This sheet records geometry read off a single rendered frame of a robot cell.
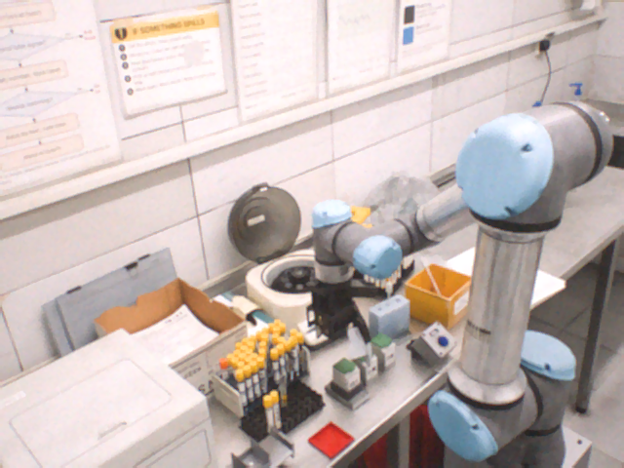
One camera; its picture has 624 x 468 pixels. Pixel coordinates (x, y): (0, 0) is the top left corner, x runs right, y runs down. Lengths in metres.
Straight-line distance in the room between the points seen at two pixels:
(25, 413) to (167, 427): 0.22
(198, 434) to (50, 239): 0.65
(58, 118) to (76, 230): 0.26
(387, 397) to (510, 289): 0.63
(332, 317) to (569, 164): 0.59
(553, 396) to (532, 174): 0.45
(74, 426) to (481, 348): 0.61
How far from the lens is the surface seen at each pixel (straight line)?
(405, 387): 1.44
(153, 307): 1.61
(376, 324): 1.50
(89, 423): 1.02
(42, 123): 1.42
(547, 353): 1.08
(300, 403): 1.38
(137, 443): 0.98
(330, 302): 1.21
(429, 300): 1.59
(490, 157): 0.76
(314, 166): 1.91
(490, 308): 0.87
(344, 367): 1.37
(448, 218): 1.06
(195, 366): 1.38
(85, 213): 1.51
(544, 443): 1.16
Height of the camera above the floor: 1.83
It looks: 27 degrees down
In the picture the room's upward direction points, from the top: 4 degrees counter-clockwise
